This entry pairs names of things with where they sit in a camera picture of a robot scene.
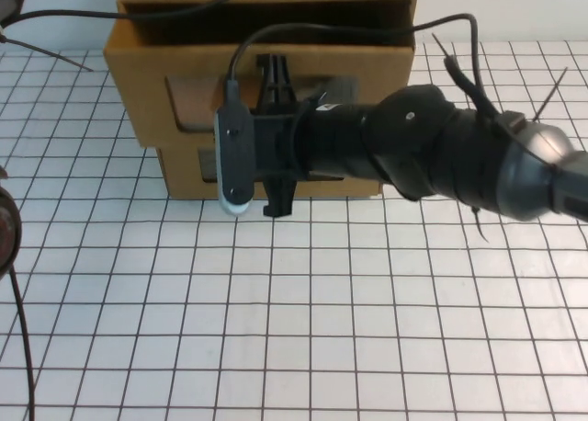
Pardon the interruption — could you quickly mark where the thin black cable tie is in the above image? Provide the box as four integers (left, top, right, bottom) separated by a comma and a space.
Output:
0, 34, 96, 74
430, 31, 460, 71
470, 204, 492, 245
532, 66, 571, 121

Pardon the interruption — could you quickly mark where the black camera cable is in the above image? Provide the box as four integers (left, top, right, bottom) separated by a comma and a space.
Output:
227, 13, 496, 119

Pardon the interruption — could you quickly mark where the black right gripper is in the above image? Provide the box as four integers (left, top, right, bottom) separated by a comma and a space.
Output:
249, 52, 323, 221

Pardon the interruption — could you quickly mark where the white grid tablecloth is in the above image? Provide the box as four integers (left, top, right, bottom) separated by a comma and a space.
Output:
0, 39, 588, 421

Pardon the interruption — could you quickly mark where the dark grey wrist camera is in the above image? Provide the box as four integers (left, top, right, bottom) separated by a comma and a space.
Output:
214, 77, 255, 219

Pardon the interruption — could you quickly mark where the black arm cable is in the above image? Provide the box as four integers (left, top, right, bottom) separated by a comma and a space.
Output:
0, 0, 259, 29
7, 263, 40, 421

